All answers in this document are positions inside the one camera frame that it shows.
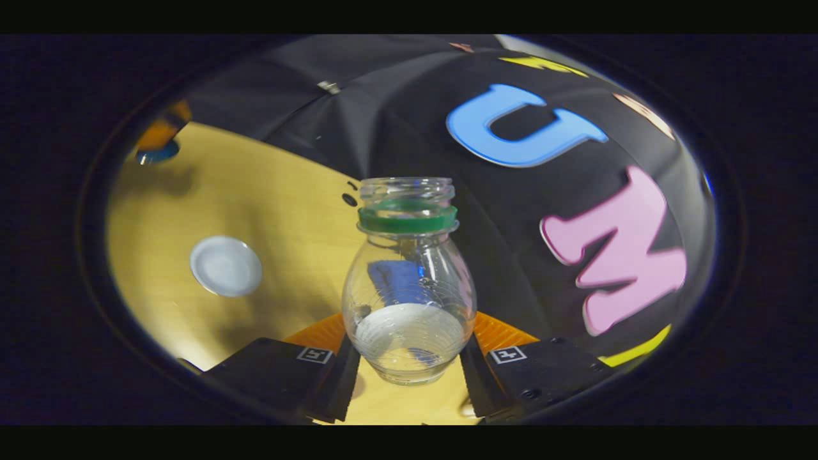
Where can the clear plastic water bottle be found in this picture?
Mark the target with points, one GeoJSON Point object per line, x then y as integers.
{"type": "Point", "coordinates": [409, 220]}

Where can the white metal clip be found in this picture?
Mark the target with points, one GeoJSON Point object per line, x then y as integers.
{"type": "Point", "coordinates": [329, 87]}

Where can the black backdrop cloth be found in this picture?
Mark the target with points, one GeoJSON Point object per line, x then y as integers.
{"type": "Point", "coordinates": [511, 211]}

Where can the teal teacup lid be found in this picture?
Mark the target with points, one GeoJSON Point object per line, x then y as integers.
{"type": "Point", "coordinates": [160, 154]}

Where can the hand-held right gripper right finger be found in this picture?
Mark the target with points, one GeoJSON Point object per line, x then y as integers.
{"type": "Point", "coordinates": [543, 377]}

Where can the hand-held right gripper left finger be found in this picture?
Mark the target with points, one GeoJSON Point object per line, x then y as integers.
{"type": "Point", "coordinates": [275, 374]}

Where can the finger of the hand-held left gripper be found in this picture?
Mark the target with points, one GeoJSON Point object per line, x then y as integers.
{"type": "Point", "coordinates": [160, 131]}

